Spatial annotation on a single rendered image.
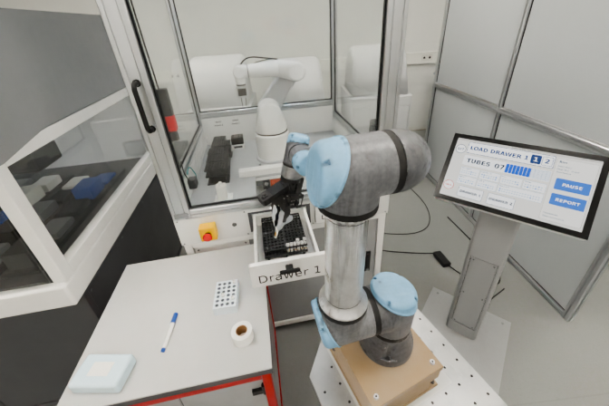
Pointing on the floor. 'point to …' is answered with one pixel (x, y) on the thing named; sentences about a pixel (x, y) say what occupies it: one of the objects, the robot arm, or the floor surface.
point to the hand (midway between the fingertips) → (275, 227)
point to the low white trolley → (187, 336)
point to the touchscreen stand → (478, 300)
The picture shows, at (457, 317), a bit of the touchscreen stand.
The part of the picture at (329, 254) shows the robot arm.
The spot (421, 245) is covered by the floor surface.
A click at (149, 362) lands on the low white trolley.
